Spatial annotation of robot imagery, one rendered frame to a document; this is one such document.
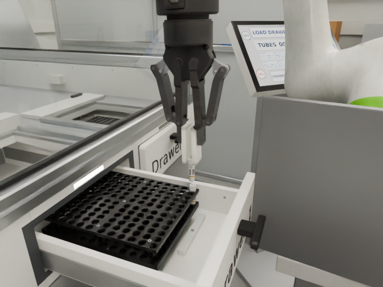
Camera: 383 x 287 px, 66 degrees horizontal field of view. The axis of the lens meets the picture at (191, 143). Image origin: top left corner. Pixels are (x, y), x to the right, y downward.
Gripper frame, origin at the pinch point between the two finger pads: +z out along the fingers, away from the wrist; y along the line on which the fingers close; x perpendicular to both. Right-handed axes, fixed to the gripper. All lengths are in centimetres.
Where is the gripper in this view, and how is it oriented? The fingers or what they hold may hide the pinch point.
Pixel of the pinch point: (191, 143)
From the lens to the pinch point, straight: 51.4
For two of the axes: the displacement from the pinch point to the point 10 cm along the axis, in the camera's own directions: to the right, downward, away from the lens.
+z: 0.3, 9.2, 3.8
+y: 9.3, 1.2, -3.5
